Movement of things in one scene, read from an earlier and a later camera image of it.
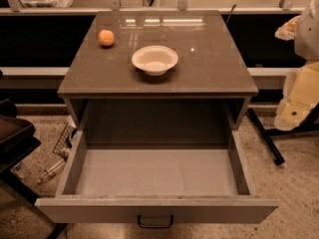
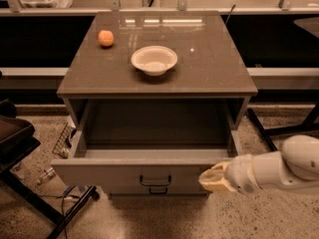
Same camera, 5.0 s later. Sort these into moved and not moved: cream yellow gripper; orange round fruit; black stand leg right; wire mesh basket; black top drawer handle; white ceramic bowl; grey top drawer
Moved: cream yellow gripper; black top drawer handle; grey top drawer
Not moved: orange round fruit; black stand leg right; wire mesh basket; white ceramic bowl
